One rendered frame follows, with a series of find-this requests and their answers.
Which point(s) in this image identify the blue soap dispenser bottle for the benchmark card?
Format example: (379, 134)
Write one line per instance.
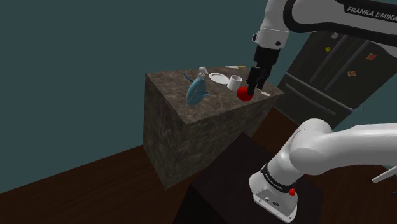
(195, 91)

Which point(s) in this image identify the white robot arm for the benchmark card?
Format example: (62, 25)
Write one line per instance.
(313, 145)

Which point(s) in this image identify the white cup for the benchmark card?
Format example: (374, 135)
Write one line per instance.
(234, 83)

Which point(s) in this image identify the small white flat utensil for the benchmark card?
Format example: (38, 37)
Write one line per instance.
(265, 93)

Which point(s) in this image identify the marble counter block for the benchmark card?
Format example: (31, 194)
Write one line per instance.
(186, 139)

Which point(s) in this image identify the dark robot stand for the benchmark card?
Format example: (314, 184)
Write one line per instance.
(226, 173)

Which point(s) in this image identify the white flat item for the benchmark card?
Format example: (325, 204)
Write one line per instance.
(231, 67)

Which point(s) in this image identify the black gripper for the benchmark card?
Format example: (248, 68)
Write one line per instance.
(266, 56)

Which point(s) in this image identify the black refrigerator with magnets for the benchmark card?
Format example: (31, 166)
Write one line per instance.
(322, 80)

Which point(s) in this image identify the red bowl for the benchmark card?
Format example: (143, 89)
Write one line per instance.
(243, 95)

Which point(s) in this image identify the white plate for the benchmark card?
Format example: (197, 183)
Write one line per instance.
(218, 78)

